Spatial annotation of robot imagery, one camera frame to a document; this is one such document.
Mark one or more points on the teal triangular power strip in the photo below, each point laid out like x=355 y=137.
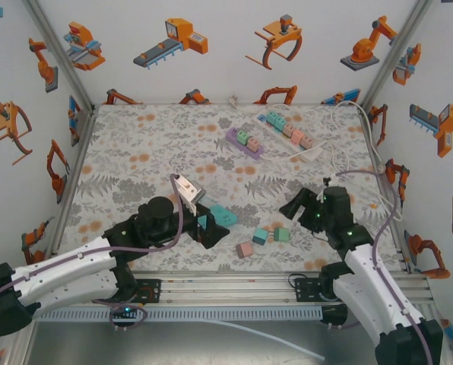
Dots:
x=224 y=216

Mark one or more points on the green cube plug adapter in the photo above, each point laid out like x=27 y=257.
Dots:
x=282 y=234
x=280 y=122
x=243 y=137

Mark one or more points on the pink cube plug adapter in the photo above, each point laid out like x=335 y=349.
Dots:
x=307 y=142
x=289 y=130
x=254 y=144
x=244 y=250
x=298 y=136

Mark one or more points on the teal cube plug adapter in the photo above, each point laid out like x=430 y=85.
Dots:
x=260 y=236
x=273 y=117

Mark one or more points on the long white power strip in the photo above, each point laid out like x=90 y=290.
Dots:
x=312 y=152

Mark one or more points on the purple power strip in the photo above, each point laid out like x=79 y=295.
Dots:
x=232 y=134

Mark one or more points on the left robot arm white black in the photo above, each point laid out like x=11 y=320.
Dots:
x=59 y=266

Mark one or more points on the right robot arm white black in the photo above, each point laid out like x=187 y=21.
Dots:
x=378 y=289

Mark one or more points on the wide aluminium mounting beam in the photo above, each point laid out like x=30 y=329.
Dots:
x=226 y=292

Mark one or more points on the floral patterned table mat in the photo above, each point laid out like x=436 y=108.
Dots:
x=196 y=148

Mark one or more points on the black controller board green LED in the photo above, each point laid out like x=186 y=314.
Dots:
x=124 y=310

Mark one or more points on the black round controller box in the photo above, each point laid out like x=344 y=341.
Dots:
x=334 y=315

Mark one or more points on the grey metal sheet panel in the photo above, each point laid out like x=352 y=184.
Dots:
x=173 y=346

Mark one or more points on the thin white plastic tube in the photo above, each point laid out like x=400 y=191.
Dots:
x=287 y=343

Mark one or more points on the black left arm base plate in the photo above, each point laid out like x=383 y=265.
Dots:
x=152 y=291

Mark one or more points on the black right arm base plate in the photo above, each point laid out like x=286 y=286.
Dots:
x=306 y=291

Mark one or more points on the aluminium side rail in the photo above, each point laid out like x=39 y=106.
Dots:
x=404 y=249
x=78 y=152

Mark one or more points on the grey metal corner bracket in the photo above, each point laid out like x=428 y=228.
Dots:
x=80 y=127

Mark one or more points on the aluminium frame post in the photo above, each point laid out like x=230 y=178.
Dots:
x=61 y=57
x=426 y=311
x=21 y=351
x=393 y=57

